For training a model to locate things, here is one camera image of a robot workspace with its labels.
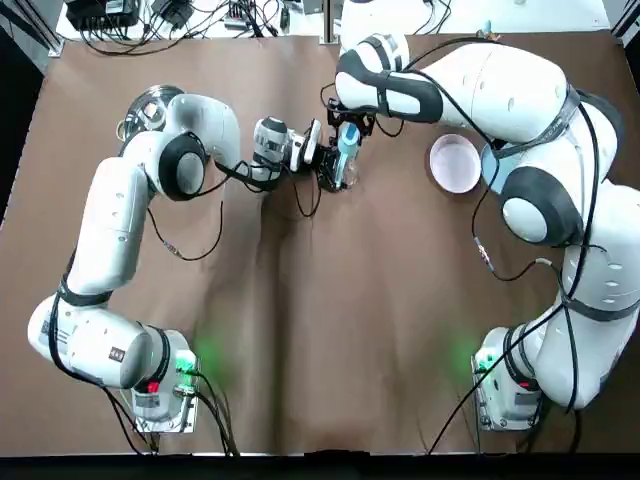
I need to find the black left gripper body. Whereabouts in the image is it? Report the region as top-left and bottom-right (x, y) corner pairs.
(299, 144), (337, 189)

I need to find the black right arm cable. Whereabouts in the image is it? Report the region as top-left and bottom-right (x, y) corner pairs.
(471, 144), (567, 284)

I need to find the usb hub with plugs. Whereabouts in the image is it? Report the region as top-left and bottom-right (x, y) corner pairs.
(223, 3), (260, 30)

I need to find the glass pot lid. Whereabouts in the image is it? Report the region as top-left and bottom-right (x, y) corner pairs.
(124, 85), (184, 134)

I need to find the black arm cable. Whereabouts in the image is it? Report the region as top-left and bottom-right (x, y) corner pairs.
(471, 144), (567, 284)
(146, 158), (324, 263)

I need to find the light-blue plate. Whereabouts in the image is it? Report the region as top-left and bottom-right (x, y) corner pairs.
(480, 144), (516, 194)

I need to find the black switch box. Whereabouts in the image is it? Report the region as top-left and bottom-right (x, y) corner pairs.
(65, 0), (141, 31)

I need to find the light-blue lid with strap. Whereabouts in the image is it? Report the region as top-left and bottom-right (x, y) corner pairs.
(335, 124), (361, 187)

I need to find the steel cooking pot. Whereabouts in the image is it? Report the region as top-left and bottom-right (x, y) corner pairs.
(115, 84), (187, 152)

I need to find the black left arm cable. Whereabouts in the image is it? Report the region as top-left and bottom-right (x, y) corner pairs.
(146, 158), (324, 263)

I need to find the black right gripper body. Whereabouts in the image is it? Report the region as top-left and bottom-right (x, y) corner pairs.
(327, 97), (374, 124)

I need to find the aluminium frame post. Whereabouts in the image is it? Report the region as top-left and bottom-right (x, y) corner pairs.
(321, 0), (339, 44)

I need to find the clear glass jar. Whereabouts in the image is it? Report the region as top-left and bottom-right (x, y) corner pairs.
(343, 148), (363, 192)

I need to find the pink plate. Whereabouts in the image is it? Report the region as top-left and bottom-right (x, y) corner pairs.
(429, 132), (484, 194)

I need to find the aluminium frame rail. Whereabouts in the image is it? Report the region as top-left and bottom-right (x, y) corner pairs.
(28, 0), (67, 57)
(611, 0), (640, 47)

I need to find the black power adapter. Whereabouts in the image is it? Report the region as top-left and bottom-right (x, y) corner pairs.
(150, 0), (194, 22)

